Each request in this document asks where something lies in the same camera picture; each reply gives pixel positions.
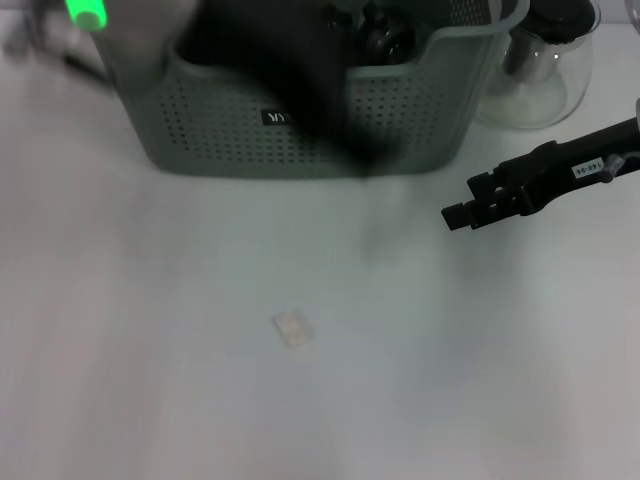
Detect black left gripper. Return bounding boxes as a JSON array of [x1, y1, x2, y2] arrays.
[[178, 0, 401, 177]]

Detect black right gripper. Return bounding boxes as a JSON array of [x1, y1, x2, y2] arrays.
[[440, 117, 640, 232]]

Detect glass teacup with black handle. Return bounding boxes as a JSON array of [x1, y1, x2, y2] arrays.
[[357, 4, 420, 66]]

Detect white two-stud toy brick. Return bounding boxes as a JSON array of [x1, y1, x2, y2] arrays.
[[271, 309, 315, 351]]

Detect grey-green perforated storage bin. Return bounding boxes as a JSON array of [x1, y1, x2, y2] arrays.
[[94, 0, 531, 179]]

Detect glass teapot with black lid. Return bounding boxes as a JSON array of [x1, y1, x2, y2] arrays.
[[472, 0, 601, 131]]

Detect right arm cable with plug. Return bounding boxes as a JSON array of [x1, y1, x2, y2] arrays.
[[601, 153, 640, 185]]

